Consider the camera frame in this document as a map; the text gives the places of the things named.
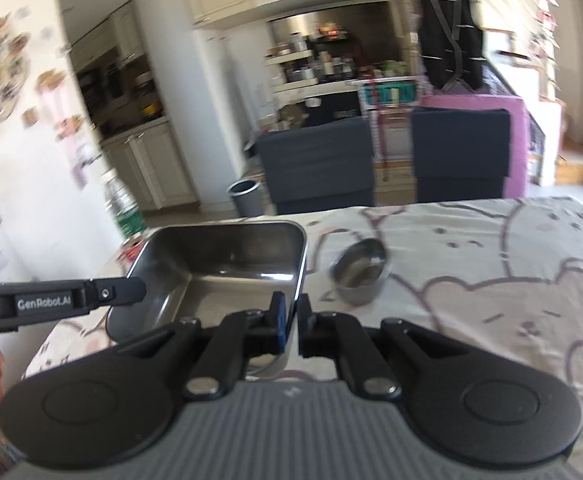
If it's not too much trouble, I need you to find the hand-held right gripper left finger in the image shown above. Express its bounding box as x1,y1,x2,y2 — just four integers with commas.
121,291,288,401

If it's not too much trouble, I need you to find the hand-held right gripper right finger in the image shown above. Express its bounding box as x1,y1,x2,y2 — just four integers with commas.
297,294,459,401

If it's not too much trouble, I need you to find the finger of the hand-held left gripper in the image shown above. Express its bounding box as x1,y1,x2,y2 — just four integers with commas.
88,277,147,309

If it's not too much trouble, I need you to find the rectangular steel tray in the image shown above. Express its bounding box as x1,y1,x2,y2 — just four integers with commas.
106,220,308,376

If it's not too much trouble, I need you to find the red soda can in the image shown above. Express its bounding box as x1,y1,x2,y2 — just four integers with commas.
118,240,147,266

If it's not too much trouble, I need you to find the small steel cup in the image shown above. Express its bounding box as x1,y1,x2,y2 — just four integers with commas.
329,239,392,306

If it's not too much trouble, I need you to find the clear plastic water bottle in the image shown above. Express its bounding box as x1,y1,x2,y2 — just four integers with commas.
102,170,144,241

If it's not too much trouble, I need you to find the white fridge with magnets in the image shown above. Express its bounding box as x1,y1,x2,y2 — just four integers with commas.
0,0,122,286

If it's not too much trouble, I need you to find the grey trash bin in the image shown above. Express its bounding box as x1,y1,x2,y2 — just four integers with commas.
227,179,262,218

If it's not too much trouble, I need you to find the cream kitchen cabinet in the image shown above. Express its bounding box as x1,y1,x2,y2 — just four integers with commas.
68,0,199,211

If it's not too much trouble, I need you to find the dark blue chair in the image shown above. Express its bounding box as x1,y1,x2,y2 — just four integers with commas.
256,117,375,216
410,107,512,204

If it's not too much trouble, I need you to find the bear printed tablecloth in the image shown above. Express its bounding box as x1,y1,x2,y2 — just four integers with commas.
21,195,583,480

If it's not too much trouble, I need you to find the black sign board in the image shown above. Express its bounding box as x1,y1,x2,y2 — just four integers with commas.
316,92,362,121

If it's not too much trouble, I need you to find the teal storage basket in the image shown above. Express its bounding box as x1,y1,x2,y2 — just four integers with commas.
361,82,417,108

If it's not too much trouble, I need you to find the kitchen shelf with jars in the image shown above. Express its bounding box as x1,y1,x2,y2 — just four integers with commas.
266,0,407,106

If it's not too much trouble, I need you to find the wooden step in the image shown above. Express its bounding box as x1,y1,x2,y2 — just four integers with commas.
554,140,583,186

